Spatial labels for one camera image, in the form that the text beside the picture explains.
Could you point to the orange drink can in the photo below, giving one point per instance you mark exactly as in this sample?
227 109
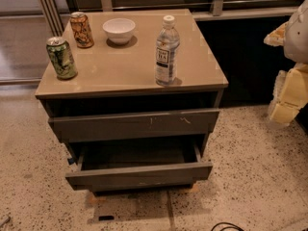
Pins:
81 30

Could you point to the grey drawer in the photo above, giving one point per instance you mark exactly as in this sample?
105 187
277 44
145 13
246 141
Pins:
133 125
186 169

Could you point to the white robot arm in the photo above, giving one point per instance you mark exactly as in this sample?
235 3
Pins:
292 36

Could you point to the clear plastic tea bottle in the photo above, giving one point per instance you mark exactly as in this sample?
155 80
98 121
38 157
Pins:
167 45

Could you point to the dark floor slot plate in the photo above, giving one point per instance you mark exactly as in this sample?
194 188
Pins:
106 218

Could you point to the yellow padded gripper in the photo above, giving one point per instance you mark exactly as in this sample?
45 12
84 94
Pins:
298 36

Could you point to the green drink can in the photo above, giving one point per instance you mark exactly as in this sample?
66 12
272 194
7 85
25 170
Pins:
61 58

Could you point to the white ceramic bowl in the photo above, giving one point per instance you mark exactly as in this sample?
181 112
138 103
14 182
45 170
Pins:
119 30

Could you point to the grey drawer cabinet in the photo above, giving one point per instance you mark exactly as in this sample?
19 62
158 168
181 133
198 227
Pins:
115 80

